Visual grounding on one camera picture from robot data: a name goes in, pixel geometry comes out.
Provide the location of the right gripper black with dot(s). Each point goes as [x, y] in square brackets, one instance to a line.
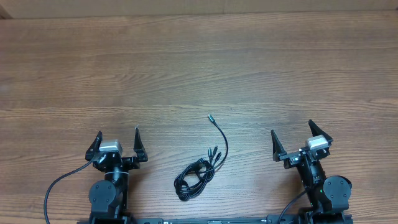
[291, 158]

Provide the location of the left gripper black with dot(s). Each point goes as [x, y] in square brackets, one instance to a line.
[138, 147]

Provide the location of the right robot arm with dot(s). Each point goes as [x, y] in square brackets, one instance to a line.
[328, 196]

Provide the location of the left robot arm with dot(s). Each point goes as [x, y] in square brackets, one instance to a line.
[108, 197]

